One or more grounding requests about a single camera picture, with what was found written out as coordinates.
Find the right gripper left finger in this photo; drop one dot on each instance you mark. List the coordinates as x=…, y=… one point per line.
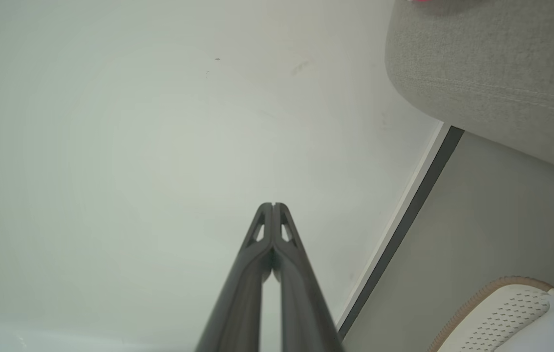
x=240, y=303

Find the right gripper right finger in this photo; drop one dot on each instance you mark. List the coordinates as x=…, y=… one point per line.
x=301, y=303

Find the red clothing item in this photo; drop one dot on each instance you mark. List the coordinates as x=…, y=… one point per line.
x=421, y=1

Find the white laundry basket brown rim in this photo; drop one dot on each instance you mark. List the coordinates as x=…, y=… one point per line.
x=501, y=318

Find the grey fabric sofa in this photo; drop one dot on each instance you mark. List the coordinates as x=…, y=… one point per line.
x=501, y=63

